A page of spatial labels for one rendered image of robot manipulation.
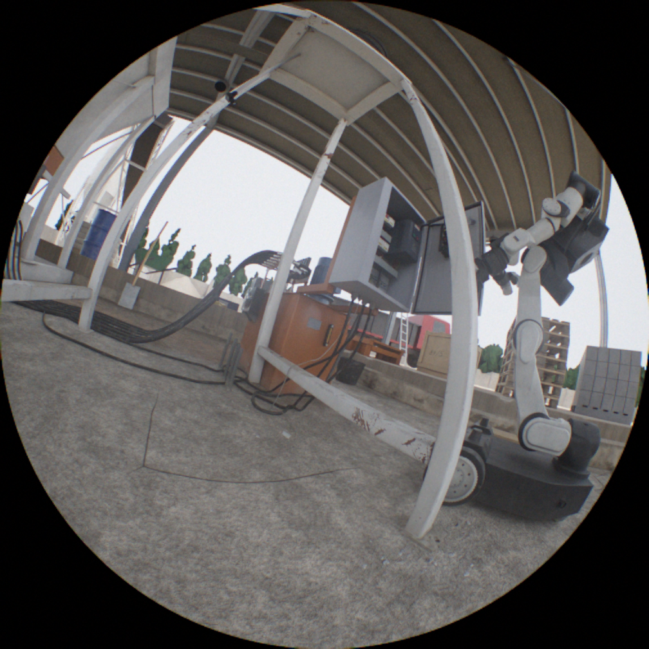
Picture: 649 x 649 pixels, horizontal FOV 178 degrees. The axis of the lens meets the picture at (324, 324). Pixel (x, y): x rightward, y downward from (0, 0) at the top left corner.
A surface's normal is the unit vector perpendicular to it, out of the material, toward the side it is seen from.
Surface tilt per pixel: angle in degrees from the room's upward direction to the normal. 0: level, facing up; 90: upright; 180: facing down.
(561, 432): 90
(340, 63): 180
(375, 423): 90
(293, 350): 90
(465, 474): 90
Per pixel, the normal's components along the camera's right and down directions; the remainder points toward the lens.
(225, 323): 0.55, 0.11
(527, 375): -0.79, 0.15
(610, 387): -0.87, -0.30
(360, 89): -0.30, 0.95
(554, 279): -0.93, -0.02
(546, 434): -0.74, -0.28
